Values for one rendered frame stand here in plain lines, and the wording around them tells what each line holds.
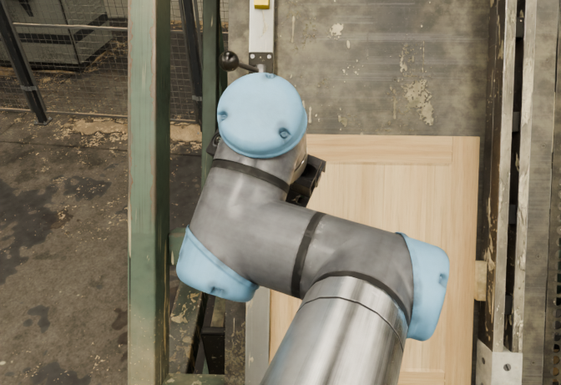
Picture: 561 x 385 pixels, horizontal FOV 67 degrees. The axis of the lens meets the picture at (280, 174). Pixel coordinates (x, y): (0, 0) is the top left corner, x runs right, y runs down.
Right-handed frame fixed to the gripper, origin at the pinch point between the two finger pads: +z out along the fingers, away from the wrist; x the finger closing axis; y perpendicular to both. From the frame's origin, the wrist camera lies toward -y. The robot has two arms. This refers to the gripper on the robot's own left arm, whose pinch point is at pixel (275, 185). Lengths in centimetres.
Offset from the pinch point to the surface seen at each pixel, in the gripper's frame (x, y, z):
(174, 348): -43, -15, 49
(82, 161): -6, -178, 219
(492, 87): 39, 30, 16
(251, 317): -24.0, 2.6, 25.6
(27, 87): 29, -252, 222
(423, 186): 15.9, 25.1, 22.5
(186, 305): -33, -19, 57
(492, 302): -1, 46, 25
